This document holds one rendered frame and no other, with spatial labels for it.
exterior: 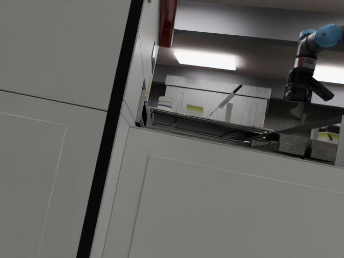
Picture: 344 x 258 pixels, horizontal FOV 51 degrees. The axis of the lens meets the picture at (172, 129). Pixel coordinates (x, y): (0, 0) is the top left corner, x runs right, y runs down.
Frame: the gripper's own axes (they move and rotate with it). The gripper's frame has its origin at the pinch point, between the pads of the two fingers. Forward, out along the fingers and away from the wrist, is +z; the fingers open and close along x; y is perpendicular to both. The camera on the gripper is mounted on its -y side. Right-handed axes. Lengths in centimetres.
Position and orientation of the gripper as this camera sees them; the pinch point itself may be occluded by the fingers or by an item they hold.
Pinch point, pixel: (301, 123)
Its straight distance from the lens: 142.0
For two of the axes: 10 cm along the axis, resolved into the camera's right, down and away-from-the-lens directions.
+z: -1.9, 9.8, -1.0
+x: 0.5, -0.9, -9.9
